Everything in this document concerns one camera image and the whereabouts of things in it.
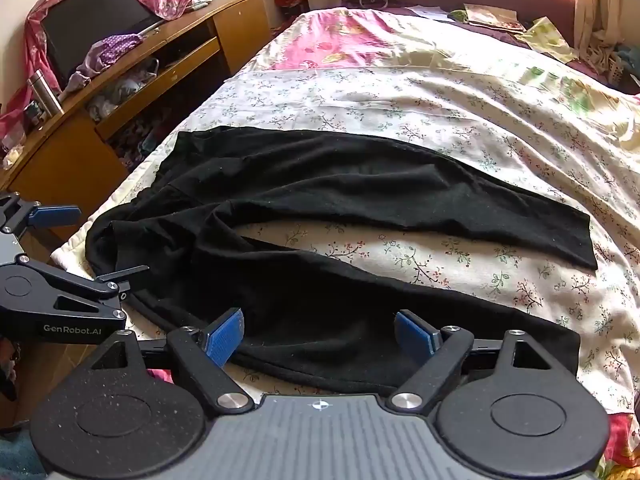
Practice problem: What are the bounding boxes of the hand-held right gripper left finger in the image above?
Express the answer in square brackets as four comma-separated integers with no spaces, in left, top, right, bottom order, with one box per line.
[91,307,254,416]

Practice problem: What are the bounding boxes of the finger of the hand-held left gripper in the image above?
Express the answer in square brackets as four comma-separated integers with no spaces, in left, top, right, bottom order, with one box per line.
[15,255,151,322]
[0,192,84,235]

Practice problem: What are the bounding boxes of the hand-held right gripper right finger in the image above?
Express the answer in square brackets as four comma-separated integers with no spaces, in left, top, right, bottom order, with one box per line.
[387,310,553,413]

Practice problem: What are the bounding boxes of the black pants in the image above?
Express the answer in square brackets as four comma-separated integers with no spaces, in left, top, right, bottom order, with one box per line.
[85,127,601,398]

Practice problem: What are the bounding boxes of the wooden desk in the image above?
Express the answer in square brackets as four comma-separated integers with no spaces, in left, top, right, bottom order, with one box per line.
[0,0,275,263]

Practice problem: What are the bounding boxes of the clear glass cup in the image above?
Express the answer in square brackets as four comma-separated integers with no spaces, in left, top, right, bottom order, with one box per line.
[1,131,27,170]

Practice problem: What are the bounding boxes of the dark floral clothes pile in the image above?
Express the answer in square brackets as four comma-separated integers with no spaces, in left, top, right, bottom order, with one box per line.
[107,110,192,172]

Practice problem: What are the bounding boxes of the metal thermos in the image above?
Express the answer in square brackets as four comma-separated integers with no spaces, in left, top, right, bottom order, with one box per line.
[27,69,64,117]

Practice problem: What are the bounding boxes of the grey patterned clothes pile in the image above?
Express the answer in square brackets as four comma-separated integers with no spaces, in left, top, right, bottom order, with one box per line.
[84,57,164,122]

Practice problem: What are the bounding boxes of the teal fleece cloth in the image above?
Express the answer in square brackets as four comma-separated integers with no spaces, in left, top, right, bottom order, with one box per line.
[0,424,47,480]

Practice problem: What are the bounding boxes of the purple dotted cloth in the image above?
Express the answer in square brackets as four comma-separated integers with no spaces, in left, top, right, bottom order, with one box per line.
[64,32,147,94]

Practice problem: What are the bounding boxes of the black monitor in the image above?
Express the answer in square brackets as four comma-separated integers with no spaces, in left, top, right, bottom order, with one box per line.
[42,0,165,87]

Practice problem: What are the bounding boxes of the white floral bed sheet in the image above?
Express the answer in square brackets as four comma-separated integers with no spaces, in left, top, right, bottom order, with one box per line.
[50,62,640,417]

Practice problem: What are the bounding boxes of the pink floral bed cover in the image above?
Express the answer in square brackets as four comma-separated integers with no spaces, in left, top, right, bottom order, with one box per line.
[260,7,640,480]

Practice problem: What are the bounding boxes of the white paper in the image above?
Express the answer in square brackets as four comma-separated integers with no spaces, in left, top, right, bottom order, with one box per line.
[407,5,454,22]

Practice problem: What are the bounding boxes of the floral paper packet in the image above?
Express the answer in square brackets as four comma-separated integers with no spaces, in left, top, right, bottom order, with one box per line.
[462,2,527,32]

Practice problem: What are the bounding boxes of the plastic laundry basket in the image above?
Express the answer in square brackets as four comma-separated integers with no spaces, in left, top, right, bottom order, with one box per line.
[609,44,640,95]

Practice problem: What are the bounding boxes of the cream window curtain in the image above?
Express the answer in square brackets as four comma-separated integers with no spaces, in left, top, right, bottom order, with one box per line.
[572,0,640,67]

